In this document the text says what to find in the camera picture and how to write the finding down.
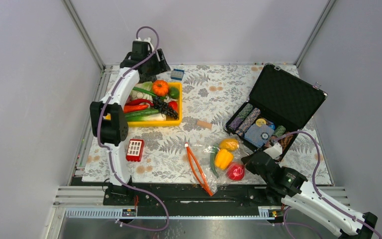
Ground fake orange tangerine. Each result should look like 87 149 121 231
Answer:
152 80 169 97

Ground red fake apple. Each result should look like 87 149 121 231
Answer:
226 162 245 181

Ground clear zip top bag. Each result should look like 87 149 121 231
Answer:
185 137 247 196

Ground yellow fake bell pepper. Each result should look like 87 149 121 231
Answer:
215 149 234 170

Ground dark green fake pepper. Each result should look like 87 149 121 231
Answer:
209 146 219 178

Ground orange fake carrot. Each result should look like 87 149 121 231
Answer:
123 105 149 114

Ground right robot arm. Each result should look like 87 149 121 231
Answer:
241 151 378 239

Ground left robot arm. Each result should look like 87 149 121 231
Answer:
90 39 171 205

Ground green fake long bean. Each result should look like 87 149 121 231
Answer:
133 87 158 97

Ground black fake grape bunch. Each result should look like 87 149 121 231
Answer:
153 97 179 120

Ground red fake tomato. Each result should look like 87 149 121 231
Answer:
168 101 179 112

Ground red fake chili pepper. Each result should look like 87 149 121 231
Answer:
126 99 154 107

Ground green fake cucumber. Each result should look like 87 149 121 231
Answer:
125 109 159 118

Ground blue grey small box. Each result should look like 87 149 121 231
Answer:
170 69 185 81

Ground yellow plastic bin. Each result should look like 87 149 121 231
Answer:
121 82 182 127

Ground black poker chip case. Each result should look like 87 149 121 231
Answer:
224 63 328 162

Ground wooden cork cylinder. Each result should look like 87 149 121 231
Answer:
196 120 212 129

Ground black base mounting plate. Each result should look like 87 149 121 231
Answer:
103 183 283 217

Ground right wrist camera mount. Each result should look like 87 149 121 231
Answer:
263 142 283 160

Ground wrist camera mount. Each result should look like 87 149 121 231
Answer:
136 37 152 44
263 142 283 160

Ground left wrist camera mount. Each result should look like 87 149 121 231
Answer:
136 37 152 44

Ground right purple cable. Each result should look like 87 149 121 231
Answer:
273 130 382 239

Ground purple cable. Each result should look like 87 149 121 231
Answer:
273 130 382 239
96 26 170 232

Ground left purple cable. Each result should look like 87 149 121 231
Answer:
96 26 170 232

